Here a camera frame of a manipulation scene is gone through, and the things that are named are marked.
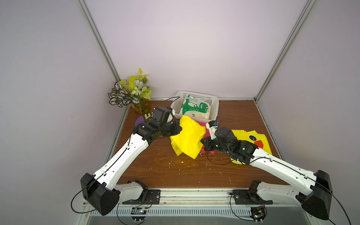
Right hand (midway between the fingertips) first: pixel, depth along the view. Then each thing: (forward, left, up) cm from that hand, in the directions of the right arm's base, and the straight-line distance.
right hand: (200, 138), depth 73 cm
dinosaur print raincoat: (+35, +3, -14) cm, 38 cm away
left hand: (+3, +8, +4) cm, 10 cm away
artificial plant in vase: (+34, +44, +3) cm, 56 cm away
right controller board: (-30, -30, -23) cm, 48 cm away
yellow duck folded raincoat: (+11, -42, -21) cm, 49 cm away
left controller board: (-31, +32, -22) cm, 50 cm away
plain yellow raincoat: (-1, +6, -1) cm, 6 cm away
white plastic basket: (+38, +16, -15) cm, 44 cm away
